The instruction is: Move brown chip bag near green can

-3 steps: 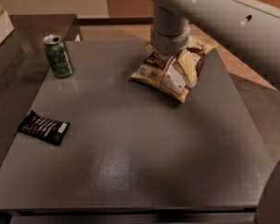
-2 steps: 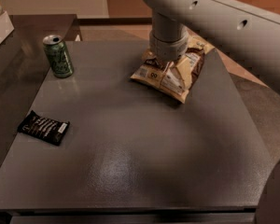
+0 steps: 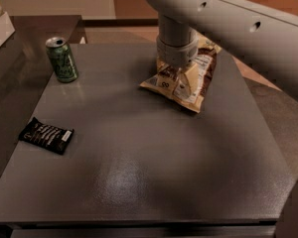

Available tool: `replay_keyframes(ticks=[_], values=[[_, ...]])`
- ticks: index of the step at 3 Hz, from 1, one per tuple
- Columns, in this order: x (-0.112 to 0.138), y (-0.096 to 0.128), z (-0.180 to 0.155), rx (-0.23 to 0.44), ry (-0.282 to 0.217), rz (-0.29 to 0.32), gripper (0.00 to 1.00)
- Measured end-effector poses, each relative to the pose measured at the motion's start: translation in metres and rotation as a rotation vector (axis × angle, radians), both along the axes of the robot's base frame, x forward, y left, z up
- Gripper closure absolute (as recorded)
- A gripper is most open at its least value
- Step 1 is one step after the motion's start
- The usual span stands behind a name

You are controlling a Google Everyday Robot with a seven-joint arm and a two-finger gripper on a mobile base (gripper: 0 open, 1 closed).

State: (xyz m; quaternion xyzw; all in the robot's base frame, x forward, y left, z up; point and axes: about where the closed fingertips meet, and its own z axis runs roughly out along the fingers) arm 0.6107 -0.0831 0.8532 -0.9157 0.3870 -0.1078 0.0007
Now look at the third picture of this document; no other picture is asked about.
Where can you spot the black snack bar wrapper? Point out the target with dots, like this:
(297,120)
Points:
(46,136)

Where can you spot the green soda can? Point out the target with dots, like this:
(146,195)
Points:
(61,58)

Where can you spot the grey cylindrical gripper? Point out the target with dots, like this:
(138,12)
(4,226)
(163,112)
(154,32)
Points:
(177,54)

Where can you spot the brown chip bag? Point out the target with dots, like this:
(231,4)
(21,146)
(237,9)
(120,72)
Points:
(187,86)

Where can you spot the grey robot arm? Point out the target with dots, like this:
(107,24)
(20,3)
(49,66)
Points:
(261,37)

